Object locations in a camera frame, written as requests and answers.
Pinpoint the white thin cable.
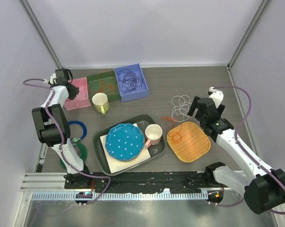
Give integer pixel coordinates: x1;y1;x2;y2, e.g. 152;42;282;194
170;94;195;123

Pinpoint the purple thin cable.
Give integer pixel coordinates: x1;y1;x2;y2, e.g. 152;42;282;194
117;68;145;93

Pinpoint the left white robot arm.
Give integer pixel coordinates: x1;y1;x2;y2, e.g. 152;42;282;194
32;68;92;189

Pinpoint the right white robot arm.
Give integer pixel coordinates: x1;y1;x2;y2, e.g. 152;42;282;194
188;96;285;214

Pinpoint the pink plastic box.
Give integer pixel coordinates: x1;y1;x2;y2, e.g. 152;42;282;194
64;78;91;111

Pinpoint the orange woven basket tray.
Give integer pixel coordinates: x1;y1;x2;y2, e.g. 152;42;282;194
167;122;211;163

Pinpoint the green plastic box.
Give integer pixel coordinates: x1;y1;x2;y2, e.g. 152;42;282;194
86;70;121;104

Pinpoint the yellow mug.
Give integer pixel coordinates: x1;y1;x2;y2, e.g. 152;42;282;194
92;93;110;115

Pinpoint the pink mug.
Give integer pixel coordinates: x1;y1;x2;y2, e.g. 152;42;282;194
145;124;163;148

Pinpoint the blue plastic box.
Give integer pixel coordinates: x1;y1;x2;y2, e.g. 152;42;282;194
114;63;149;102

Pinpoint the blue polka dot plate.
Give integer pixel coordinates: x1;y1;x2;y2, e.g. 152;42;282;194
105;123;145;161

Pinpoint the white paper napkin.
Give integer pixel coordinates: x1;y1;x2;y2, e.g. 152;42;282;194
100;123;150;174

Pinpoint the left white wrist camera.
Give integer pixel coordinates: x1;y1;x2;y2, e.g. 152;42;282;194
44;73;57;85

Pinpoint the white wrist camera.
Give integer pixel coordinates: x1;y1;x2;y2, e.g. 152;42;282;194
208;87;224;108
44;73;57;85

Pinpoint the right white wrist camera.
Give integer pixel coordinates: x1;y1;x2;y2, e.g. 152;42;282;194
208;87;224;108

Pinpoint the blue coiled cable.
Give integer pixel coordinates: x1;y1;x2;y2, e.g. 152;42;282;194
68;121;88;144

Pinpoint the green coiled cable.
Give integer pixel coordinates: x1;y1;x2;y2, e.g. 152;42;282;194
59;141;88;170

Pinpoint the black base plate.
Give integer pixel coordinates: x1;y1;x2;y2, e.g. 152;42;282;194
63;171;223;194

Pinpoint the slotted cable duct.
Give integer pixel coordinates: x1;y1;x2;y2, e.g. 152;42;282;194
31;191;208;201

